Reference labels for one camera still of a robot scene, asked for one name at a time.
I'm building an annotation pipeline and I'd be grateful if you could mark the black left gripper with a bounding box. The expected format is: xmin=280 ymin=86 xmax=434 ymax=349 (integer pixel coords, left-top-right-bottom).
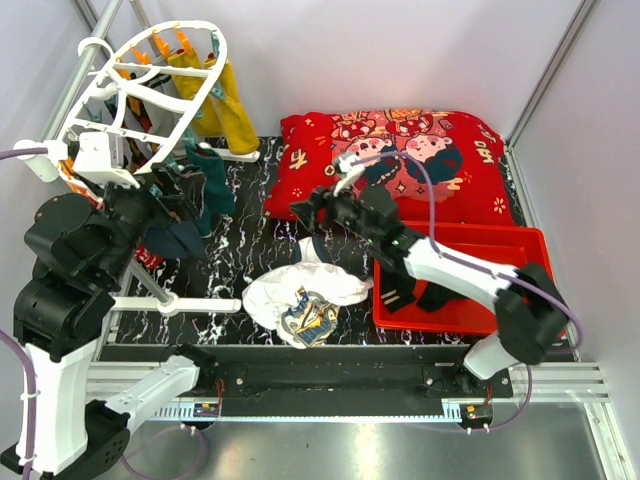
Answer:
xmin=89 ymin=158 xmax=208 ymax=282

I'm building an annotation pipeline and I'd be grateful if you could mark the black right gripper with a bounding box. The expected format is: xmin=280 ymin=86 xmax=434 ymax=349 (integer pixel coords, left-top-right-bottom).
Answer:
xmin=288 ymin=176 xmax=379 ymax=246

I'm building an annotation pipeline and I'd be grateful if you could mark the teal sock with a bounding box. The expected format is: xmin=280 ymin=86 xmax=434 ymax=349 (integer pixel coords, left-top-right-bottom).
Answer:
xmin=186 ymin=146 xmax=236 ymax=238

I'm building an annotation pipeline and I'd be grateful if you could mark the navy blue sock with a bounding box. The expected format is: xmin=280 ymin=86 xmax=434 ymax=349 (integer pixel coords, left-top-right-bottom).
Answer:
xmin=142 ymin=221 xmax=206 ymax=259

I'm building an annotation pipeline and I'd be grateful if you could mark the black striped sock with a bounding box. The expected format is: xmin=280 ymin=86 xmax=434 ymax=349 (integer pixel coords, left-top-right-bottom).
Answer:
xmin=416 ymin=282 xmax=465 ymax=313
xmin=377 ymin=267 xmax=417 ymax=313

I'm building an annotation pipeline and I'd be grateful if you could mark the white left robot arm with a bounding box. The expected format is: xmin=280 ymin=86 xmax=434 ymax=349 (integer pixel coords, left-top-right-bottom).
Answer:
xmin=1 ymin=166 xmax=217 ymax=479

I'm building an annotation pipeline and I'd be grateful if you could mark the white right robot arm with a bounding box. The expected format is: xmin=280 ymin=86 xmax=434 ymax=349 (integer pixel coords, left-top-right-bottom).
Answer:
xmin=290 ymin=187 xmax=571 ymax=397

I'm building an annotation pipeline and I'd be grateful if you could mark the white round sock hanger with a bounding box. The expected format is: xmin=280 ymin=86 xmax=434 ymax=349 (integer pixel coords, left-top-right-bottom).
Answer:
xmin=56 ymin=20 xmax=228 ymax=174

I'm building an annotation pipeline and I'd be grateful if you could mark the argyle patterned sock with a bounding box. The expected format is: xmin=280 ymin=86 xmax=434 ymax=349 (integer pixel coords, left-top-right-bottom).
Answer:
xmin=116 ymin=69 xmax=158 ymax=154

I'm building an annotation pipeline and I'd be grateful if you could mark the yellow sock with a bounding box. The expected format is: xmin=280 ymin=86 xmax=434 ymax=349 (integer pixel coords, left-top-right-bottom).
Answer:
xmin=215 ymin=61 xmax=259 ymax=155
xmin=167 ymin=49 xmax=224 ymax=137

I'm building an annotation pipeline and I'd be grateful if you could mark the grey sock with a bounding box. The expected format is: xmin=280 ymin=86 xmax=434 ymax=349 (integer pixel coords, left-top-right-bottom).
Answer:
xmin=144 ymin=74 xmax=180 ymax=137

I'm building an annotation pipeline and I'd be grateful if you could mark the red sock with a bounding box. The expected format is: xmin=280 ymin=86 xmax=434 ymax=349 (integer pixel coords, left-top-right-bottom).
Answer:
xmin=135 ymin=245 xmax=164 ymax=270

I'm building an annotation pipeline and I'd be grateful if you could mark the white printed t-shirt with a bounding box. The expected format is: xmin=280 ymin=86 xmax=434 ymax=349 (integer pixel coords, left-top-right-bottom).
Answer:
xmin=242 ymin=236 xmax=373 ymax=349

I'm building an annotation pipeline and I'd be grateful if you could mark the white drying rack stand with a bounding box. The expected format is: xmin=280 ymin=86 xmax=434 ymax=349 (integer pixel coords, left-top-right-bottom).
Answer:
xmin=12 ymin=0 xmax=261 ymax=315

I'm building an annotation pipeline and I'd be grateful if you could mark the red cartoon print pillow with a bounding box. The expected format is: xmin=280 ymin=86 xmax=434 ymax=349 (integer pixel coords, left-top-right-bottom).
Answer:
xmin=264 ymin=108 xmax=515 ymax=226

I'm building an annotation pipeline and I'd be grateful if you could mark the red plastic bin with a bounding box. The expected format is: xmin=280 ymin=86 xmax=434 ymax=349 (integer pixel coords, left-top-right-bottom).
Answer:
xmin=373 ymin=223 xmax=552 ymax=336

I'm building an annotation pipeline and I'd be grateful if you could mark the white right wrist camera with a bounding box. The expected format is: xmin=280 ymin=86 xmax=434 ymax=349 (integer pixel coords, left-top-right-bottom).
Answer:
xmin=331 ymin=153 xmax=366 ymax=197

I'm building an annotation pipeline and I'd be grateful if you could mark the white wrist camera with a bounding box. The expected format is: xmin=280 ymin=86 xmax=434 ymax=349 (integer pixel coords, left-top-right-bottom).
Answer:
xmin=55 ymin=131 xmax=140 ymax=189
xmin=331 ymin=153 xmax=366 ymax=197

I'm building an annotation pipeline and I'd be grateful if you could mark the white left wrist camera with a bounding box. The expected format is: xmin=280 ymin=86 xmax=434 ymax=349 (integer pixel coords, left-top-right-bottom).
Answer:
xmin=55 ymin=131 xmax=140 ymax=189

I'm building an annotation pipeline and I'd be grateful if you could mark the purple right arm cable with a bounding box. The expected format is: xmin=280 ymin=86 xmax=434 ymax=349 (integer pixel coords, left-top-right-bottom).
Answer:
xmin=349 ymin=151 xmax=585 ymax=354

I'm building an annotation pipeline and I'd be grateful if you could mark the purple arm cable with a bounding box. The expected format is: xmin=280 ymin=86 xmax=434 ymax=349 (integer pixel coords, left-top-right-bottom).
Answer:
xmin=0 ymin=144 xmax=49 ymax=480
xmin=349 ymin=151 xmax=585 ymax=354

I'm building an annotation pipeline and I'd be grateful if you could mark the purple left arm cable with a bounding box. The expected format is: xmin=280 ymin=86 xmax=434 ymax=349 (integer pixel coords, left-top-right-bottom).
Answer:
xmin=0 ymin=144 xmax=49 ymax=480

